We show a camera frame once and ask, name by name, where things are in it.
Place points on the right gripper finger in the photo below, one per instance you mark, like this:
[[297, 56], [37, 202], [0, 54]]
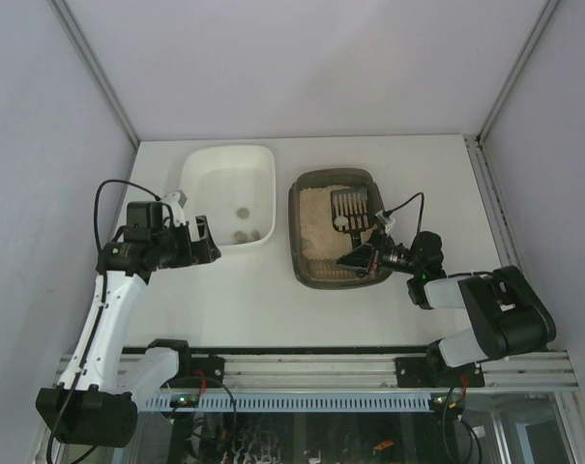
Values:
[[358, 259], [378, 239]]

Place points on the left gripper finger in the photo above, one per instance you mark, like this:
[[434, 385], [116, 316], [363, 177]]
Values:
[[205, 251], [203, 229]]

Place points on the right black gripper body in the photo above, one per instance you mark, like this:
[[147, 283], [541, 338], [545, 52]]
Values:
[[373, 258]]

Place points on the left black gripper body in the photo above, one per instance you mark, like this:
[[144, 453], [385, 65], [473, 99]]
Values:
[[191, 245]]

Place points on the black slotted litter scoop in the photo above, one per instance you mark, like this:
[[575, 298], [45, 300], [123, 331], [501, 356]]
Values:
[[350, 213]]

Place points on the brown translucent litter box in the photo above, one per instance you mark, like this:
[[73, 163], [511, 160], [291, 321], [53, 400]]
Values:
[[309, 217]]

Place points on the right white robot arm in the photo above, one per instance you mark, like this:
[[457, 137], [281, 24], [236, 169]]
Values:
[[506, 315]]

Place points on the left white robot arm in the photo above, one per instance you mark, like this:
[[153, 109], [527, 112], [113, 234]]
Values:
[[93, 403]]

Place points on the white plastic waste tray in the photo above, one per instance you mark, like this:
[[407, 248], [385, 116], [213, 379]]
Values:
[[220, 180]]

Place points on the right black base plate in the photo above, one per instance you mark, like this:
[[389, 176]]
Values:
[[416, 372]]

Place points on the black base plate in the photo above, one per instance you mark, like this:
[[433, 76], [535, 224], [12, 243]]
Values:
[[416, 372], [196, 372]]

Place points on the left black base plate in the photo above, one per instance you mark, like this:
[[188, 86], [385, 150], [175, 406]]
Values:
[[196, 372]]

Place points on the aluminium mounting rail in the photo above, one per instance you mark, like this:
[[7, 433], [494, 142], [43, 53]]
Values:
[[537, 372]]

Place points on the grey slotted cable duct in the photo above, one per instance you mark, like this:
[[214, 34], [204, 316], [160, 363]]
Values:
[[320, 402]]

